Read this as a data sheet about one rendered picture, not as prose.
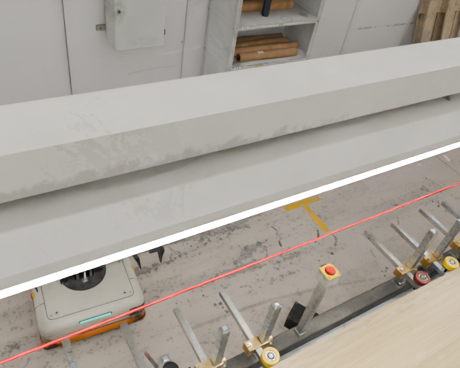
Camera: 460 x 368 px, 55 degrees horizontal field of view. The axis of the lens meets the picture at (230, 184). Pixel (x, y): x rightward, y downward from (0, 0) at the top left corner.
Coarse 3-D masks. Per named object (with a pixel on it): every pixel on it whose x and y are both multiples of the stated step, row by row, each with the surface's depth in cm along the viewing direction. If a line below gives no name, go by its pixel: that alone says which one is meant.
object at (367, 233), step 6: (366, 234) 265; (372, 234) 264; (372, 240) 262; (378, 240) 261; (378, 246) 259; (384, 246) 258; (384, 252) 256; (390, 252) 256; (390, 258) 253; (396, 258) 253; (396, 264) 250; (402, 264) 250; (408, 276) 245; (414, 282) 242
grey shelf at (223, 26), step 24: (216, 0) 367; (240, 0) 340; (312, 0) 397; (216, 24) 377; (240, 24) 360; (264, 24) 367; (288, 24) 380; (312, 24) 404; (216, 48) 386; (216, 72) 397
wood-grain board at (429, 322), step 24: (432, 288) 234; (456, 288) 236; (384, 312) 218; (408, 312) 220; (432, 312) 223; (456, 312) 225; (336, 336) 204; (360, 336) 206; (384, 336) 208; (408, 336) 210; (432, 336) 212; (456, 336) 214; (288, 360) 192; (312, 360) 194; (336, 360) 196; (360, 360) 197; (384, 360) 199; (408, 360) 201; (432, 360) 203; (456, 360) 205
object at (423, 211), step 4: (420, 208) 288; (424, 208) 289; (420, 212) 289; (424, 212) 286; (428, 212) 286; (424, 216) 287; (428, 216) 284; (432, 216) 284; (428, 220) 285; (432, 220) 282; (436, 220) 282; (436, 224) 281; (440, 224) 280; (440, 228) 279; (444, 228) 278; (444, 232) 277
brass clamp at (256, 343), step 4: (256, 336) 204; (248, 340) 202; (252, 340) 202; (256, 340) 203; (268, 340) 204; (272, 340) 205; (244, 344) 201; (252, 344) 201; (256, 344) 201; (260, 344) 202; (264, 344) 202; (268, 344) 205; (244, 348) 203; (248, 348) 199; (252, 348) 200; (256, 348) 200; (248, 352) 199; (252, 352) 201
